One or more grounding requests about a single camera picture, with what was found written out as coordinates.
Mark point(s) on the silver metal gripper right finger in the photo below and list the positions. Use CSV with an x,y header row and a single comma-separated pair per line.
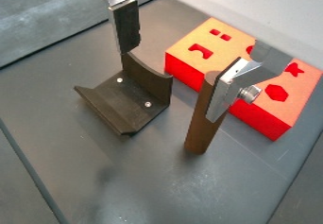
x,y
242,74

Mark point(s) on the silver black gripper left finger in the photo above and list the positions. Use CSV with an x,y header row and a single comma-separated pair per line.
x,y
123,15

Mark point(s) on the red shape sorting board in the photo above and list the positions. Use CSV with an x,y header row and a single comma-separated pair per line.
x,y
216,47

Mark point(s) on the black curved peg holder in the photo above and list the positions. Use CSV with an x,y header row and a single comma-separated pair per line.
x,y
131,98

